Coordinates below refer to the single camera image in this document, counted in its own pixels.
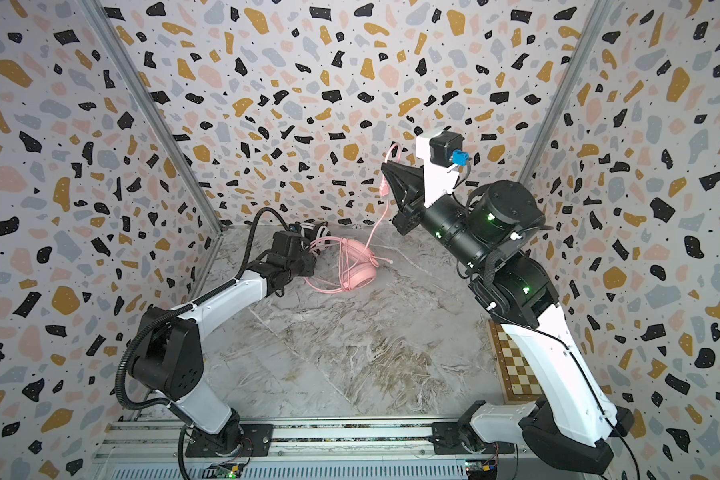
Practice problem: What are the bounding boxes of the white black headphones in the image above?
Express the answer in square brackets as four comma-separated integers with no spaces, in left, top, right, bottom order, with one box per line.
[290,221,331,242]

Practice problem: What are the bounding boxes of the pink headphones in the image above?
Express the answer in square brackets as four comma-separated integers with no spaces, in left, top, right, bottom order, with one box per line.
[306,236,393,295]

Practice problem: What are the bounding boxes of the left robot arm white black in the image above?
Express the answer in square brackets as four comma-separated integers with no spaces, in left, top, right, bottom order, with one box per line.
[115,228,316,455]

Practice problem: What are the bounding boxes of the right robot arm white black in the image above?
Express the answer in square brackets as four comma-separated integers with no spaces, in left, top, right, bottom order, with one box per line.
[381,163,634,476]

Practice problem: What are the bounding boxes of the wooden checkerboard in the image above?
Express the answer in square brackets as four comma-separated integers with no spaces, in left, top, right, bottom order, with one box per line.
[489,322,543,403]

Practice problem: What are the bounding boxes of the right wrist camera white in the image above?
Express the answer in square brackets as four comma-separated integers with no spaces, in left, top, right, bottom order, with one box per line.
[415,129,471,208]

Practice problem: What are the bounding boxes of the right corner aluminium post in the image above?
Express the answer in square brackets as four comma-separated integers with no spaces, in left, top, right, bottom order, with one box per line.
[516,0,614,191]

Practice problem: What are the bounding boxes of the corner aluminium post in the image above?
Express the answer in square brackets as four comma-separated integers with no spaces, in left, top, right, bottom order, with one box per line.
[516,0,614,191]
[78,1,223,236]

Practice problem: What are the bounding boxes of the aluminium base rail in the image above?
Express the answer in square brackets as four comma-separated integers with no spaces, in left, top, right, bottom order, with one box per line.
[88,417,577,479]

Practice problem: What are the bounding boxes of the left corner aluminium post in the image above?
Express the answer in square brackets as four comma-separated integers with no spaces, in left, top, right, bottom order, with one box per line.
[78,1,223,236]

